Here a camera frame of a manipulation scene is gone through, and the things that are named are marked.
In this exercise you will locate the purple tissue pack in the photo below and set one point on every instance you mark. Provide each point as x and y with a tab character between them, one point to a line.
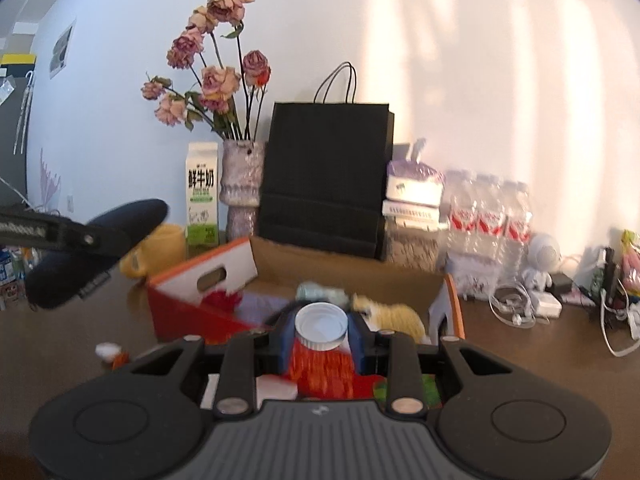
415	180

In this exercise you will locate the pack of water bottles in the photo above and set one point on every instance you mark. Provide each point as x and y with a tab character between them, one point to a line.
487	230

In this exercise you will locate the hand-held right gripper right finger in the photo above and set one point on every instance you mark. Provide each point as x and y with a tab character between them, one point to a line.
359	350

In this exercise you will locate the purple textured vase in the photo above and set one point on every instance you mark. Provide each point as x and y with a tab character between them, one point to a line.
242	190

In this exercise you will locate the red fabric rose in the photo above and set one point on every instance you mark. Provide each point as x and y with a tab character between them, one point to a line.
222	301

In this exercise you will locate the clear jar of seeds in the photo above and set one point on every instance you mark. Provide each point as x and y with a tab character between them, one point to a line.
412	245

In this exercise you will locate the black paper bag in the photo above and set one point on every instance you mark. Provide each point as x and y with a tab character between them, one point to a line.
325	180

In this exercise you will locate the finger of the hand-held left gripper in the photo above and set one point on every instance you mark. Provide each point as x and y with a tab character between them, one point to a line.
90	240
92	284

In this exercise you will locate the red cardboard box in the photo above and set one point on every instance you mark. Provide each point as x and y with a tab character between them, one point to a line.
175	310

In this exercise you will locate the white round speaker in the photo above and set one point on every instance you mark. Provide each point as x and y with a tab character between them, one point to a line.
544	255

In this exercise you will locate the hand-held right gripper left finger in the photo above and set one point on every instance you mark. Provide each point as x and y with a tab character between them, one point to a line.
285	350

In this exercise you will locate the lavender knit pouch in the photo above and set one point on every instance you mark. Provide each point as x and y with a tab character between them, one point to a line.
265	310

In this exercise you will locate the white and tan plush toy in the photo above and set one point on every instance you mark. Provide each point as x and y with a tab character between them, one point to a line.
390	317

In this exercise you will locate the dried pink roses bouquet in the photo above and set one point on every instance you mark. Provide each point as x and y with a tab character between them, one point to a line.
220	85

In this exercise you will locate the dark navy zip pouch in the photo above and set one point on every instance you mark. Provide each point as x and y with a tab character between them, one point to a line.
135	215

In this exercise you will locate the black power adapter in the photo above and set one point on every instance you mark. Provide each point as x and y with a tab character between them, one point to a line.
562	282

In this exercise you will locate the white ribbed bottle cap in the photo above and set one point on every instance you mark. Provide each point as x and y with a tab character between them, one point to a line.
320	325

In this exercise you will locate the white and green milk carton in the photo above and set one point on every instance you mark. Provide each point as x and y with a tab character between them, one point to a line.
202	200

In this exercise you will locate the white power adapter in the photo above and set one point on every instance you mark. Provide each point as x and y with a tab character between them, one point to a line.
546	305

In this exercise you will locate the flat white boxes stack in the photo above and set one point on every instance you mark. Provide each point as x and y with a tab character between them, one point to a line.
415	215

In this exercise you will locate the yellow mug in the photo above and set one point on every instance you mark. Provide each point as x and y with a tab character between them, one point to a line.
160	250

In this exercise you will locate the pale green crumpled bag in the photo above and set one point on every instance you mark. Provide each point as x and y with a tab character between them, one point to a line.
317	292

